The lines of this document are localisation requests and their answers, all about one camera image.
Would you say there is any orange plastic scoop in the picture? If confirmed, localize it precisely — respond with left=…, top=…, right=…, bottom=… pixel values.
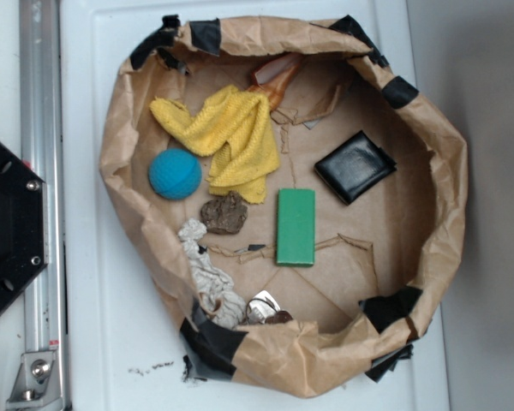
left=247, top=53, right=304, bottom=111

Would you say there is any crumpled white cloth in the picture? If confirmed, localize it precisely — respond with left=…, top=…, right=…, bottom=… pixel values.
left=177, top=218, right=246, bottom=329

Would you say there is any metal corner bracket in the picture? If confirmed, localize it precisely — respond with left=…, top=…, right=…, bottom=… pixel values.
left=6, top=351, right=63, bottom=410

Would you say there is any silver keys bunch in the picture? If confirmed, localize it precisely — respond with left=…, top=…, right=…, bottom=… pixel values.
left=245, top=290, right=293, bottom=325

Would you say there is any brown paper bag bin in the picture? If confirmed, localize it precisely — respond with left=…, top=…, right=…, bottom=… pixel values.
left=99, top=15, right=468, bottom=398

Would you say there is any aluminium extrusion rail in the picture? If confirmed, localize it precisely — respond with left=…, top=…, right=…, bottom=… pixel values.
left=18, top=0, right=68, bottom=411

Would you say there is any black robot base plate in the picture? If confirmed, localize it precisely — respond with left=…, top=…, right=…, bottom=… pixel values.
left=0, top=142, right=47, bottom=316

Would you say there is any black leather wallet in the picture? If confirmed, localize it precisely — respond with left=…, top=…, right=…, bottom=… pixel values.
left=314, top=130, right=397, bottom=205

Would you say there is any yellow microfiber cloth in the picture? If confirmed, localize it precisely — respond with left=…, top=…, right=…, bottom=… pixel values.
left=150, top=86, right=280, bottom=205

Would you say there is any green rectangular block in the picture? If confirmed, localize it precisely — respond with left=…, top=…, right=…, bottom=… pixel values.
left=276, top=188, right=315, bottom=267

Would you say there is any blue golf ball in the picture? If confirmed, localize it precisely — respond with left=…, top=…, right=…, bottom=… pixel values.
left=148, top=148, right=202, bottom=200

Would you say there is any brown rock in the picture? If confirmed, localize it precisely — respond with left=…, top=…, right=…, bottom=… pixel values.
left=200, top=191, right=248, bottom=235

